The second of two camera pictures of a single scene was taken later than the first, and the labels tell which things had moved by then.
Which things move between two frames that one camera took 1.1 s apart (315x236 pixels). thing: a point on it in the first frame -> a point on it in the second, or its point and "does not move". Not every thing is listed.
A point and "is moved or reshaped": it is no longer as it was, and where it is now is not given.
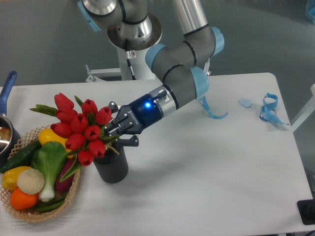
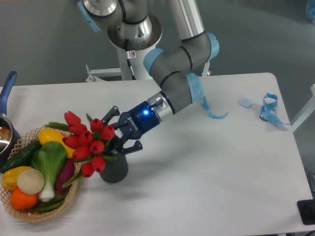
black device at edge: x=306 y=210 does not move
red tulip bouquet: x=85 y=128 is moved or reshaped
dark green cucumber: x=23 y=157 does not move
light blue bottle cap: x=245 y=103 does not move
